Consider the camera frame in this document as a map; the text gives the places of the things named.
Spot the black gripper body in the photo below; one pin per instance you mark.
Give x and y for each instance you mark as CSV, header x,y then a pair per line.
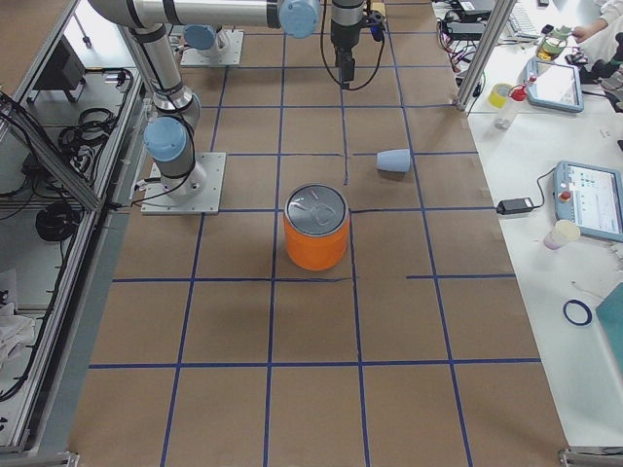
x,y
344,33

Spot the light blue plastic cup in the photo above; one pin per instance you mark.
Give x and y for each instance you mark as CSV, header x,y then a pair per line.
x,y
395,160

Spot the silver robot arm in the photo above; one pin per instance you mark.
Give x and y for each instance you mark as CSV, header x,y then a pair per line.
x,y
145,23
207,39

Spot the pink white paper cup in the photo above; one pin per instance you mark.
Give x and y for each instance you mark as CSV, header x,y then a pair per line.
x,y
561,234

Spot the black laptop adapter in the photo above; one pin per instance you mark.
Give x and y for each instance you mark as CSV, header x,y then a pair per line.
x,y
461,31

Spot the orange can-shaped container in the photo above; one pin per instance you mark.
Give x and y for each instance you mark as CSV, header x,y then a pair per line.
x,y
316,222

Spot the yellow tape roll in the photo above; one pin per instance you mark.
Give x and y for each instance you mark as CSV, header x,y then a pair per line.
x,y
499,95

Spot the red knob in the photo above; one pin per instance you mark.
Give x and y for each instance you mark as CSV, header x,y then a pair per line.
x,y
518,93

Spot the white keyboard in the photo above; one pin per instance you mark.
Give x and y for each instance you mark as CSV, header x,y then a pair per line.
x,y
519,25

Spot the black power adapter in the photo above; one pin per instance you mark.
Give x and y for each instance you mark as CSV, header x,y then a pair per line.
x,y
511,206

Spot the green lidded bottle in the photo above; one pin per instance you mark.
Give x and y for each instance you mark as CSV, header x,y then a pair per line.
x,y
554,41

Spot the far teach pendant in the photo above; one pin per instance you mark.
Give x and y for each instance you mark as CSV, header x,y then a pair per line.
x,y
554,85

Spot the teach pendant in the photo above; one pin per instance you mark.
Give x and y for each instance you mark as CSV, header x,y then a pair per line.
x,y
590,197
554,85

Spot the near teach pendant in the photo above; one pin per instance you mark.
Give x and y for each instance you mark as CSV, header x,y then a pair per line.
x,y
590,197

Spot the green cutting mat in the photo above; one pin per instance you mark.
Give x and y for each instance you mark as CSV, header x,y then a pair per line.
x,y
610,316

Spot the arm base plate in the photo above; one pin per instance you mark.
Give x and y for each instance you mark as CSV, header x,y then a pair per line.
x,y
200,193
225,51

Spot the aluminium frame post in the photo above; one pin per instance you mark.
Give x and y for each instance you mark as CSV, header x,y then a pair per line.
x,y
498,18

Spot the aluminium frame rail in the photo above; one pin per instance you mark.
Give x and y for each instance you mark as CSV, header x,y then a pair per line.
x,y
61,286

